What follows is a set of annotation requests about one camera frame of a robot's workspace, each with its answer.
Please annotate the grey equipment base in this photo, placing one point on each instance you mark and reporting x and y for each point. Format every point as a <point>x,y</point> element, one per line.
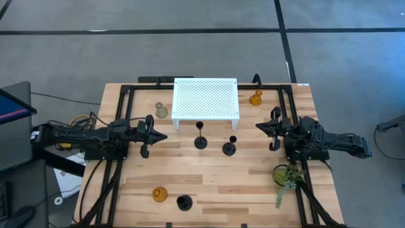
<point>395,123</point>

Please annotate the black power strip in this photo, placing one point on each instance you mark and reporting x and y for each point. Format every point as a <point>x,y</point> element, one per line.
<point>148,79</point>

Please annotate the white tape roll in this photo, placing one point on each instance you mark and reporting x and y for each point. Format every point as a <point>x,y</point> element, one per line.
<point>55,200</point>

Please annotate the black metal table frame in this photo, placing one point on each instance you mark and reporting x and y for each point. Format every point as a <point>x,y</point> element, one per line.
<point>125,89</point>

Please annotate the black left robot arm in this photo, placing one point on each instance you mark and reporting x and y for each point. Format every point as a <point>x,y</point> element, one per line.
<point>79,136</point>

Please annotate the white paper sheet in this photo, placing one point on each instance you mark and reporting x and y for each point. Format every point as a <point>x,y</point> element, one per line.
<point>68,183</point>

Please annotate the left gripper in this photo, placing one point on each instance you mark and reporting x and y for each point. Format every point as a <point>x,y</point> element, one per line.
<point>146,136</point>

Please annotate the short black metal candlestick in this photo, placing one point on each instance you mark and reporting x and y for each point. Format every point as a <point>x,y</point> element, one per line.
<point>228,149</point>

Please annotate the black keyboard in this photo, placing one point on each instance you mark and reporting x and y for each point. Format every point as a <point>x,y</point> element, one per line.
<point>3,202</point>

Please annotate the potted green succulent plant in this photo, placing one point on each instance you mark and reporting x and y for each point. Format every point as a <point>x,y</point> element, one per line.
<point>286,175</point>

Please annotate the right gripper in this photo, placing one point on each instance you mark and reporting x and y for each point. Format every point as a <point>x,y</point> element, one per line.
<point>280,128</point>

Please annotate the black stand crossbar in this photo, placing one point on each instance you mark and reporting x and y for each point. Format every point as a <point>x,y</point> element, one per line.
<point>57,161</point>

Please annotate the white perforated metal shelf riser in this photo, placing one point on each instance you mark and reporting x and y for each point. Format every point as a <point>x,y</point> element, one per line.
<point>205,98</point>

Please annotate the black computer mouse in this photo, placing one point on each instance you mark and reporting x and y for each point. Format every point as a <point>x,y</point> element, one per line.
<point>19,217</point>

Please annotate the amber glass candle holder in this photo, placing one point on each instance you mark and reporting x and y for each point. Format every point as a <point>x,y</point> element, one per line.
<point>159,194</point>
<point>255,100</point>

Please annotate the small white label sticker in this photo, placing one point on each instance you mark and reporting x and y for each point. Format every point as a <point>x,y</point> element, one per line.
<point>302,84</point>

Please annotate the dark grey side desk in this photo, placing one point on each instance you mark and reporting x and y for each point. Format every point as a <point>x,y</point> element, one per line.
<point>28,177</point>

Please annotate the monitor with blue screen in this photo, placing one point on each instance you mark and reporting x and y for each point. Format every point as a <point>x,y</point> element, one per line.
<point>12,107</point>

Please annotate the clear glass candle holder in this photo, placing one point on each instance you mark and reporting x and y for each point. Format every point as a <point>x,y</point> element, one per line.
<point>161,112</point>

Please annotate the black hook clamp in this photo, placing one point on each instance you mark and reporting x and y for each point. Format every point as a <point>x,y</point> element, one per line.
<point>257,79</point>

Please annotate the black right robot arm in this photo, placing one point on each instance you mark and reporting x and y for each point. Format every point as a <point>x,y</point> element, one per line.
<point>335,141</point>

